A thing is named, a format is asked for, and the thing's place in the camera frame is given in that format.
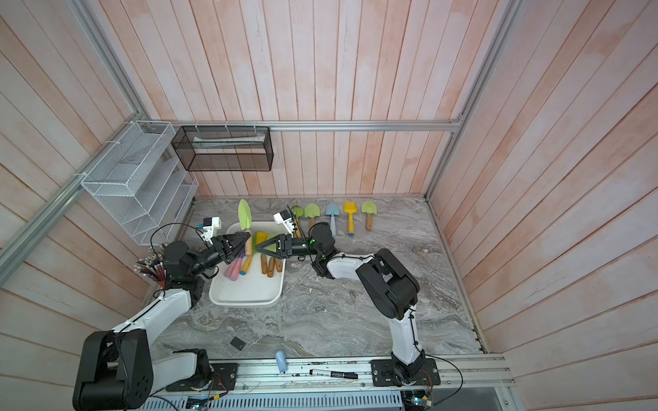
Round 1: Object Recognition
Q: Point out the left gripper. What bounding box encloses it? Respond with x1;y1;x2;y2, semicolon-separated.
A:
189;233;252;277

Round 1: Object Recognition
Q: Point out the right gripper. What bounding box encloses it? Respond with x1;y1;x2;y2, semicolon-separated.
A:
259;240;324;264

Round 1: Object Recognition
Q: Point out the green spade wooden handle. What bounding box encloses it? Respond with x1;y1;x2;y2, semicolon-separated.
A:
238;199;254;257

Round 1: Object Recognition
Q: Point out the olive green pointed shovel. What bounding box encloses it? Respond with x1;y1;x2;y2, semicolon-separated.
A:
304;203;320;227

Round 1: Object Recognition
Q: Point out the light blue shovel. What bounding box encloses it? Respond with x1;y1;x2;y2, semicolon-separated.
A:
325;203;340;237

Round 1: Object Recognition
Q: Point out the light green shovel wooden handle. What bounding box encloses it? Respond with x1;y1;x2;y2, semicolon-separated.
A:
361;200;378;231

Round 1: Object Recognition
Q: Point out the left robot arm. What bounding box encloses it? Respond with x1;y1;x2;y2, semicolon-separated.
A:
72;231;251;410

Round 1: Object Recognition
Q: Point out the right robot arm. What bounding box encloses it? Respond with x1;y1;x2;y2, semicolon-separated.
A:
256;223;426;387

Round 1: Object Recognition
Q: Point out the light green shovel wide blade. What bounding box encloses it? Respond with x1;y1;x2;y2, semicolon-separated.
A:
260;254;284;278

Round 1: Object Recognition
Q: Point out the purple shovel square blade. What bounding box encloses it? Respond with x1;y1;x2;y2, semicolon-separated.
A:
224;256;243;281

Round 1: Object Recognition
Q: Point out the white plastic storage box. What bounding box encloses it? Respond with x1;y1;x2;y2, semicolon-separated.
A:
208;253;286;308

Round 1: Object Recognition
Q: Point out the red cup of pencils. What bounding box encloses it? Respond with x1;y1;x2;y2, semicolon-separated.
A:
133;247;168;288

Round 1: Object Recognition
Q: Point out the small black square piece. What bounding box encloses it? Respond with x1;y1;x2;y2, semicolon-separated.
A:
230;337;246;351

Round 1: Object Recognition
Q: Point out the light blue small cylinder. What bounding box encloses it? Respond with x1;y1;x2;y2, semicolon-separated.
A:
275;350;288;374

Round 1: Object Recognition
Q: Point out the black marker pen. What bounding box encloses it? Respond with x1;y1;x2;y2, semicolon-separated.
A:
309;369;359;380

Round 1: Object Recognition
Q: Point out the green shovel yellow blue handle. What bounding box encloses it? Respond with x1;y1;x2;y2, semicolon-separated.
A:
239;231;256;276

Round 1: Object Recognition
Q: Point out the black mesh wall basket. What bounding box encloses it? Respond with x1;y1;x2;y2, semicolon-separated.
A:
171;125;274;172

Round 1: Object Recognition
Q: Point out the white wire mesh shelf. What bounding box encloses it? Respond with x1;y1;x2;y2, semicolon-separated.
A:
82;122;199;246

